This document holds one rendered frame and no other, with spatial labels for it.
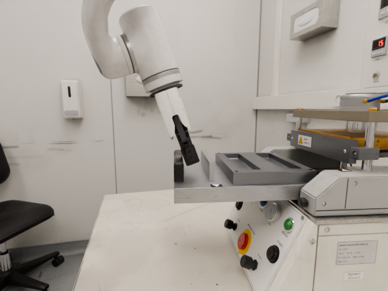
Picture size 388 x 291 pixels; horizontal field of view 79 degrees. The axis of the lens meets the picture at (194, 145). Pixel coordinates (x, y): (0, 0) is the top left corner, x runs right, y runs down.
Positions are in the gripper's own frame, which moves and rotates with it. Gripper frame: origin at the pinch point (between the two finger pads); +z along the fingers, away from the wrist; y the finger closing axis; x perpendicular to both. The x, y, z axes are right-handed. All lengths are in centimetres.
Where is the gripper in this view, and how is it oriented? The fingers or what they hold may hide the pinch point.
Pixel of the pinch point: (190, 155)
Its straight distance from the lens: 53.4
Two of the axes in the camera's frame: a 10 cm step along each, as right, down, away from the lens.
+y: 0.8, 1.5, -9.9
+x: 9.4, -3.5, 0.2
